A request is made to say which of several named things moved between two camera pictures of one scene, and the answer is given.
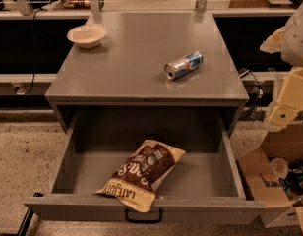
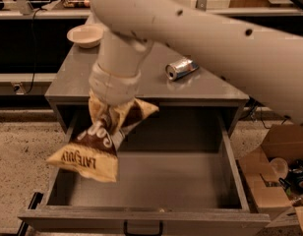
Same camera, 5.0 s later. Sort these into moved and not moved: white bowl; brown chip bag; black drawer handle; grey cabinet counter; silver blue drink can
Moved: black drawer handle; brown chip bag
Not moved: silver blue drink can; grey cabinet counter; white bowl
